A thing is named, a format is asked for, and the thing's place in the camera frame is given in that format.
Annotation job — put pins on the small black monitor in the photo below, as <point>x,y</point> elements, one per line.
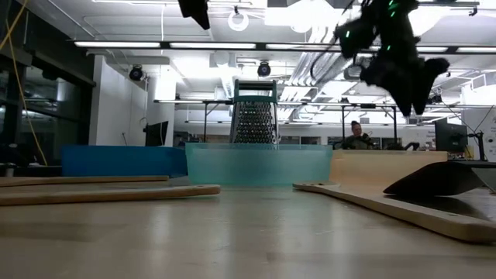
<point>157,133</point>

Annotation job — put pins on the black background workstation frame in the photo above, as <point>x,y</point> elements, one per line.
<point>343,128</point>

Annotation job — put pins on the teal translucent plastic bin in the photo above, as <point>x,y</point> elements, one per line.
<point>259,164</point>

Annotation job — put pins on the person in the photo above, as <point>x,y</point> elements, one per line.
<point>357,139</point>

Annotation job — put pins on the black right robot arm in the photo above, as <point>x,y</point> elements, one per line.
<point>399,31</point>

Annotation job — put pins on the blue plastic bin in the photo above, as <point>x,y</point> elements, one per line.
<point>124,160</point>

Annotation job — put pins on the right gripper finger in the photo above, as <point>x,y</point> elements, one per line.
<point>404,98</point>
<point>426,85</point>

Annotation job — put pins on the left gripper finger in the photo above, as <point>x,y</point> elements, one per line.
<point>195,11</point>

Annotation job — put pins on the large black monitor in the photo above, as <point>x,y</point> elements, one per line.
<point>450,135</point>

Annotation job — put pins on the plain wooden spatula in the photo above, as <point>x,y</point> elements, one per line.
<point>77,181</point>

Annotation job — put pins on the black ceiling camera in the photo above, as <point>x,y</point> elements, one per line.
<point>136,73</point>
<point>264,69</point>

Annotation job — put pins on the ceiling light bar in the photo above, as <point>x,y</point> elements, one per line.
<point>116,44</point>

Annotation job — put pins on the steel box grater teal trim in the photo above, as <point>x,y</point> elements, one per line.
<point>253,120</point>

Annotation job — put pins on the wooden cutting board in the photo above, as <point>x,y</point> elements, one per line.
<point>426,219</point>

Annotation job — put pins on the black nylon turner spatula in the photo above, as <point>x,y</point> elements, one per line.
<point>438,178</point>

